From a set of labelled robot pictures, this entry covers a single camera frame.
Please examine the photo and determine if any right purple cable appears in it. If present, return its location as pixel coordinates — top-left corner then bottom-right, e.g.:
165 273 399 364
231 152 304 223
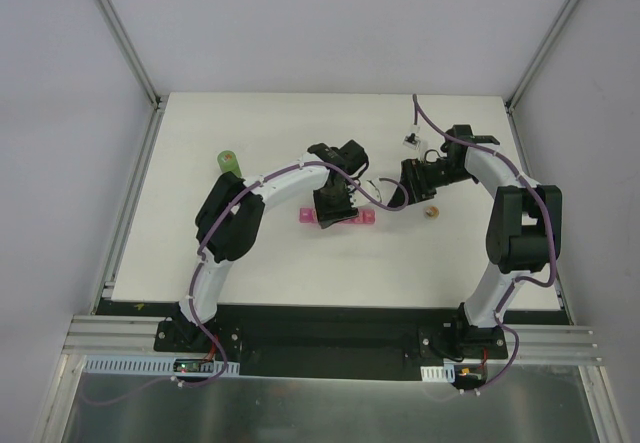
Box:
412 93 561 399

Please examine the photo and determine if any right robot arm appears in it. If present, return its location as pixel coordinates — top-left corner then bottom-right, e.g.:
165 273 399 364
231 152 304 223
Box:
389 125 562 362

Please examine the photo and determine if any right aluminium frame post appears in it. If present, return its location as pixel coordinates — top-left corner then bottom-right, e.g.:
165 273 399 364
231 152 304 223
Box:
505 0 582 115

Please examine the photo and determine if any pink weekly pill organizer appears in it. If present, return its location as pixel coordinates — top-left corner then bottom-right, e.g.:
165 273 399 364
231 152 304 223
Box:
298 207 376 228

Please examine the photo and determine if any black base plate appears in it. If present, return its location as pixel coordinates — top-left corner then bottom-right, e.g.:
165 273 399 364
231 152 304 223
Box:
154 304 508 381

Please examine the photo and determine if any left aluminium frame post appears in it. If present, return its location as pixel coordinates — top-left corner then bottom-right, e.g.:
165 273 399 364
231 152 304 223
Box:
94 0 162 109

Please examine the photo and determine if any white cable duct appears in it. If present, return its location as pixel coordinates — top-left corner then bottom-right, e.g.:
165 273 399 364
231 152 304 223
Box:
84 356 240 378
420 365 455 384

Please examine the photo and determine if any brown bottle cap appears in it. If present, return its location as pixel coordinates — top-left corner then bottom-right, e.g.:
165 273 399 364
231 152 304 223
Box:
424 206 440 219

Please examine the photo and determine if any left white cable duct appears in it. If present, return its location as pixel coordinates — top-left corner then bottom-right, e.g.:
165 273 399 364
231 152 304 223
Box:
84 356 240 378

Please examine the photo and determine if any right white cable duct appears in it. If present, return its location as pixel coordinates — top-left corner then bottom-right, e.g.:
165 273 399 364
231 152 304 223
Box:
420 365 455 384

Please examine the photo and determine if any aluminium frame post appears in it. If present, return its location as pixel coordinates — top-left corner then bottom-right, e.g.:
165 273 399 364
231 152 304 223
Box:
505 0 582 115
94 0 162 109

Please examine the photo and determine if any left aluminium rail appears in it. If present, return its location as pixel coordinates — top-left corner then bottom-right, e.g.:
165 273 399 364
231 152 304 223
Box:
64 313 174 353

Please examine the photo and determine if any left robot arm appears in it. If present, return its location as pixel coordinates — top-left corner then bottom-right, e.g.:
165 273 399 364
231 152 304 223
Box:
171 140 369 352

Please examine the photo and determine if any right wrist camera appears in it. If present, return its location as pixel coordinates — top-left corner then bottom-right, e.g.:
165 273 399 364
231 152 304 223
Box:
403 125 423 152

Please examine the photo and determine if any green cylindrical bottle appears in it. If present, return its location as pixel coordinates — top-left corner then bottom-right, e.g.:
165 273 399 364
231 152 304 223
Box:
216 150 242 178

